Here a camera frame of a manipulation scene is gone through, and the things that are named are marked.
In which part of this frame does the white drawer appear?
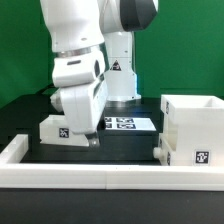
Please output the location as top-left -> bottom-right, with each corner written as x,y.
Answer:
153,133 -> 176,166
39,115 -> 89,147

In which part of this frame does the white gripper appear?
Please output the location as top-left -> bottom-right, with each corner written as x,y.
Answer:
50,77 -> 108,147

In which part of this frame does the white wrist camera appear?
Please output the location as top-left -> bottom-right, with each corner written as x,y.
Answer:
52,51 -> 106,87

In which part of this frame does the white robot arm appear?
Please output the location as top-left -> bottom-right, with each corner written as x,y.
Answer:
40,0 -> 158,147

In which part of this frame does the black cable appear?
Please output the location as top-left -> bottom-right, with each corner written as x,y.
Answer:
35,83 -> 58,96

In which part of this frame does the white U-shaped frame wall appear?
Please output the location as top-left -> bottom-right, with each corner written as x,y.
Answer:
0,134 -> 224,191

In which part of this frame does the white drawer cabinet box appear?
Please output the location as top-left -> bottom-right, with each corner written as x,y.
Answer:
161,95 -> 224,167

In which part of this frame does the fiducial marker sheet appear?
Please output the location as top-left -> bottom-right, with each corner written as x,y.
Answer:
105,117 -> 156,131

